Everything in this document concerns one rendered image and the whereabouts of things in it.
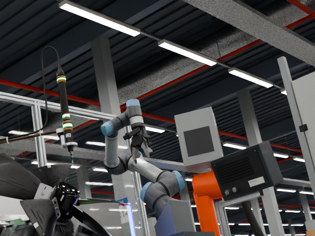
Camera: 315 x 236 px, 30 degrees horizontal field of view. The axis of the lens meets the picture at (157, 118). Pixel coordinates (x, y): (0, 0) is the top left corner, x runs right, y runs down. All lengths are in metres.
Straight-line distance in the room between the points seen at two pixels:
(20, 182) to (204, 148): 4.12
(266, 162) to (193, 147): 4.11
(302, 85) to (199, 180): 2.74
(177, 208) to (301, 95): 1.42
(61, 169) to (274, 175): 1.05
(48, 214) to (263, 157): 0.94
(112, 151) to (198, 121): 3.32
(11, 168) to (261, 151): 1.10
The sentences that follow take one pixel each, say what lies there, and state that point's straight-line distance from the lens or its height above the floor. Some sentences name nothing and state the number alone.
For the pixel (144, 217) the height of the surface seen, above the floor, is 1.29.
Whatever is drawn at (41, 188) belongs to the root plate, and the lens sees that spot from 2.71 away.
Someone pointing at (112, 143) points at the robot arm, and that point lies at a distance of 3.39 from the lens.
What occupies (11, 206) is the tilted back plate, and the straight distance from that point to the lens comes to 2.97.
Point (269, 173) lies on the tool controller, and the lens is 2.53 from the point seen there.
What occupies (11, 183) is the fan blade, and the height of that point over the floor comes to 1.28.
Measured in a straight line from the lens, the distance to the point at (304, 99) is 4.15.
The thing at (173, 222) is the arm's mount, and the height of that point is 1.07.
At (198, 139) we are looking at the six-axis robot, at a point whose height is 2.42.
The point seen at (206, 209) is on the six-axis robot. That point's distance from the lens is 6.63.
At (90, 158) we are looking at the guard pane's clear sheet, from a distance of 3.98.
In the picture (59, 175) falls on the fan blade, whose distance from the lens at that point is 2.88.
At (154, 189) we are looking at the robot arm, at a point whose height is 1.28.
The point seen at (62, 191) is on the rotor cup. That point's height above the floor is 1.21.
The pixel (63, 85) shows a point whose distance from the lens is 2.95.
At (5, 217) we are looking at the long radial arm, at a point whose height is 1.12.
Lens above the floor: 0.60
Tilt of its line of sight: 19 degrees up
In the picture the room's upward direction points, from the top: 11 degrees counter-clockwise
